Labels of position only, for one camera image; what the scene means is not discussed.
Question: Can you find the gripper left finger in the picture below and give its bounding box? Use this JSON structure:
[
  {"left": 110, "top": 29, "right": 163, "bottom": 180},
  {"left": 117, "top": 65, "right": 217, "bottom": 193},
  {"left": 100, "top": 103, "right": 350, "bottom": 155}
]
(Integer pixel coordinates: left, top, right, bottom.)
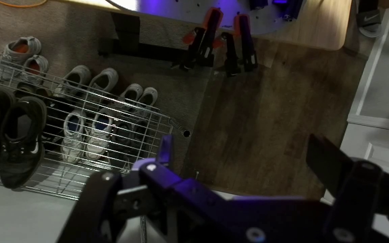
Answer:
[{"left": 58, "top": 135, "right": 269, "bottom": 243}]

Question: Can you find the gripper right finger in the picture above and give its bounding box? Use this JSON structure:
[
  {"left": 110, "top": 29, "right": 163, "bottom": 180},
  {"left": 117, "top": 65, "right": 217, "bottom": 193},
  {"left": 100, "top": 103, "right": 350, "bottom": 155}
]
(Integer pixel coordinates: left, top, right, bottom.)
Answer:
[{"left": 306, "top": 133, "right": 389, "bottom": 243}]

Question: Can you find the dark grey shoe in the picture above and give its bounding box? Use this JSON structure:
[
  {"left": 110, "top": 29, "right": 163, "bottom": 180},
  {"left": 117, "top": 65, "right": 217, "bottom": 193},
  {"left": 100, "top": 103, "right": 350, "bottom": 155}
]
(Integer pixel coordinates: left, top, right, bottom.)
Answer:
[
  {"left": 111, "top": 119, "right": 135, "bottom": 159},
  {"left": 132, "top": 118, "right": 155, "bottom": 157}
]

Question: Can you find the white sneaker with blue lining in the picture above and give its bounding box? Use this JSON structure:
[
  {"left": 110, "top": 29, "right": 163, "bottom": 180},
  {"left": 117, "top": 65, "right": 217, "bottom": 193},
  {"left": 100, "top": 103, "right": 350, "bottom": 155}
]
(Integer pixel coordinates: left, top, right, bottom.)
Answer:
[
  {"left": 84, "top": 108, "right": 116, "bottom": 161},
  {"left": 60, "top": 109, "right": 88, "bottom": 165}
]

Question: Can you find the small grey sneaker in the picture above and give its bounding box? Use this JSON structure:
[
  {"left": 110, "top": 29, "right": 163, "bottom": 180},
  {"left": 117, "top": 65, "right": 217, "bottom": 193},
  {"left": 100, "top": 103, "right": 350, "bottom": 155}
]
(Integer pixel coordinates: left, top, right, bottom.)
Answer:
[
  {"left": 118, "top": 83, "right": 144, "bottom": 104},
  {"left": 138, "top": 87, "right": 159, "bottom": 108}
]

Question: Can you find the white panelled door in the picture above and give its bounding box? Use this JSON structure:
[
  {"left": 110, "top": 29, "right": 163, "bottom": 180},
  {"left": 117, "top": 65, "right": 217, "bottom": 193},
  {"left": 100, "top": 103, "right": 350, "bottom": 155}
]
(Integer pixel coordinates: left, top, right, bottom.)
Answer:
[{"left": 323, "top": 5, "right": 389, "bottom": 237}]

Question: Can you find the orange and black clamp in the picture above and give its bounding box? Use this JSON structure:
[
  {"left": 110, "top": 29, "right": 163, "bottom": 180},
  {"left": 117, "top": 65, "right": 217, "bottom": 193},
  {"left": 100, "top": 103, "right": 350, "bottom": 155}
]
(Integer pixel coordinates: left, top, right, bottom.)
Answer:
[
  {"left": 172, "top": 7, "right": 224, "bottom": 72},
  {"left": 214, "top": 13, "right": 259, "bottom": 78}
]

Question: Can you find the grey shoe with orange lining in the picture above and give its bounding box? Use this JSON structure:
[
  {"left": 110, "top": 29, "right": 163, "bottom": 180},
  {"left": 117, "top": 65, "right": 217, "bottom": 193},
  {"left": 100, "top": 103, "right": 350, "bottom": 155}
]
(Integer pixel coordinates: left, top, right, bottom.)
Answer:
[
  {"left": 22, "top": 55, "right": 50, "bottom": 82},
  {"left": 1, "top": 36, "right": 43, "bottom": 65}
]

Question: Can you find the black slide sandal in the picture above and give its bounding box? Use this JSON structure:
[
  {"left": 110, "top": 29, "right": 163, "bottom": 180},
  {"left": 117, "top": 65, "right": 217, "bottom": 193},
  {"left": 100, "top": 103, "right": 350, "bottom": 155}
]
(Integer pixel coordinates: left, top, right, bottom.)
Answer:
[{"left": 355, "top": 0, "right": 383, "bottom": 38}]

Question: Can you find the wire shoe rack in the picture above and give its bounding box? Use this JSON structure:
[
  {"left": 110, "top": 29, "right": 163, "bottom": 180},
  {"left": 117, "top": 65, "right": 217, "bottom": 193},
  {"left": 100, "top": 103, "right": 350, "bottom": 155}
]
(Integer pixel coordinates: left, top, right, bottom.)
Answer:
[{"left": 0, "top": 52, "right": 192, "bottom": 202}]

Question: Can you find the orange cable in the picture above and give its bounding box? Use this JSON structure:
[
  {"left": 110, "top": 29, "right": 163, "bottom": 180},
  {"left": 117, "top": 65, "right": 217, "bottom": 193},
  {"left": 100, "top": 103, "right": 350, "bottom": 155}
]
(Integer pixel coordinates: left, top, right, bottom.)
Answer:
[{"left": 0, "top": 0, "right": 48, "bottom": 8}]

